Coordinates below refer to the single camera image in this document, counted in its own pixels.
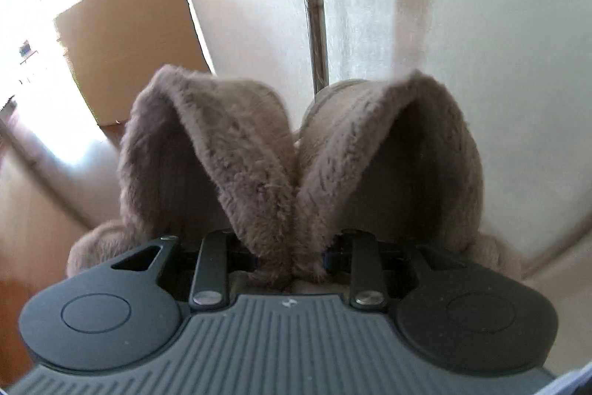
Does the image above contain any taupe fleece slipper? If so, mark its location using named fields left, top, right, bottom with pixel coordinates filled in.
left=67, top=64, right=297, bottom=285
left=291, top=68, right=523, bottom=285

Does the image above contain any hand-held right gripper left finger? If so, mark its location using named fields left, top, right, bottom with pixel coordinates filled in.
left=99, top=231, right=258, bottom=311

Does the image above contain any metal corner shoe rack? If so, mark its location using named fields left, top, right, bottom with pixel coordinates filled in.
left=296, top=0, right=330, bottom=96

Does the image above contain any large cardboard box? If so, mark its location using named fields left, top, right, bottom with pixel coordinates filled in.
left=53, top=0, right=218, bottom=141

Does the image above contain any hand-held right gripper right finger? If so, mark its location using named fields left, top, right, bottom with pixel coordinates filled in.
left=323, top=230, right=482, bottom=311

